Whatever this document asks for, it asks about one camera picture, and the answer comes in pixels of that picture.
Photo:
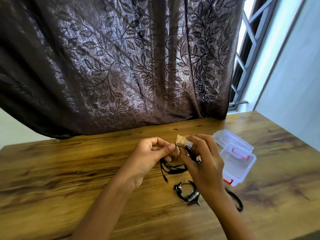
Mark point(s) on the person's right hand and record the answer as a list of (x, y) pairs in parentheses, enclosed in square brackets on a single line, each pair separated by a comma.
[(206, 169)]

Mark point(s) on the person's left hand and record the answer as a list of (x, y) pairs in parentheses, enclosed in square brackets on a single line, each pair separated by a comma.
[(140, 164)]

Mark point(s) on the person's right thumb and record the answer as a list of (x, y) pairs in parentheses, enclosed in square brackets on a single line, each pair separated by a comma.
[(185, 157)]

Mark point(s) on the person's left thumb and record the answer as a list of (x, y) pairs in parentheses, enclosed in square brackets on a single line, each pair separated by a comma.
[(165, 151)]

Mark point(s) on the brown tape piece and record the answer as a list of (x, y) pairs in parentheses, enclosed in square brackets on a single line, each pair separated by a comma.
[(182, 141)]

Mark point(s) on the person's right forearm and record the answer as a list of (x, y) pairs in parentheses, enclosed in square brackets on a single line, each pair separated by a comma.
[(228, 217)]

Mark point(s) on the person's left forearm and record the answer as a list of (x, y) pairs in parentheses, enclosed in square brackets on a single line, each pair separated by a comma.
[(107, 212)]

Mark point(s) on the clear plastic tray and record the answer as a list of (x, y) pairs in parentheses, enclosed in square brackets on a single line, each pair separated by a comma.
[(225, 137)]

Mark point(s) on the dark brown leaf-pattern curtain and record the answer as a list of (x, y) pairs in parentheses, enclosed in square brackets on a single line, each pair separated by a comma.
[(120, 59)]

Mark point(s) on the grey window frame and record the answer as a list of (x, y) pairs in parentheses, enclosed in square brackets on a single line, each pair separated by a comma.
[(246, 54)]

